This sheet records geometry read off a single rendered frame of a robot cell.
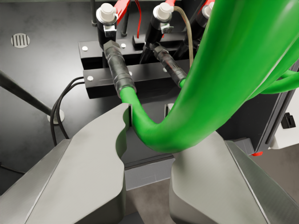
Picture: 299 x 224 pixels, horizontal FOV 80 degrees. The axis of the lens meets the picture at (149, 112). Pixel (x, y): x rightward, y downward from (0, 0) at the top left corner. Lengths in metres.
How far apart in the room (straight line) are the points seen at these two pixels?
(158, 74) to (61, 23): 0.35
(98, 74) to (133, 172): 0.21
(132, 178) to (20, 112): 0.33
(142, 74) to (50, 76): 0.27
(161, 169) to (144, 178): 0.04
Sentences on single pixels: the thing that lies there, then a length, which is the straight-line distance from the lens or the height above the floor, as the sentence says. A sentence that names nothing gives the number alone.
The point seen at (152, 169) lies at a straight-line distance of 0.39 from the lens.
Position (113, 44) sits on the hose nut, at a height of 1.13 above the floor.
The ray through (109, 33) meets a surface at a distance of 0.26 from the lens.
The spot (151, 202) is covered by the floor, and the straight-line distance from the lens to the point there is 1.41.
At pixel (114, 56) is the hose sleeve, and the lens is 0.21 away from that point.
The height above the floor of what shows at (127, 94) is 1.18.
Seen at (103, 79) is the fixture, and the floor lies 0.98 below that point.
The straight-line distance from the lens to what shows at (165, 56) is 0.28.
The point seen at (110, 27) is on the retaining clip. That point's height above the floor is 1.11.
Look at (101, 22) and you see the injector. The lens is 0.27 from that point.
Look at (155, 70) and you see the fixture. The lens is 0.40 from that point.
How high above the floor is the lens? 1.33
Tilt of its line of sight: 72 degrees down
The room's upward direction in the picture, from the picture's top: 48 degrees clockwise
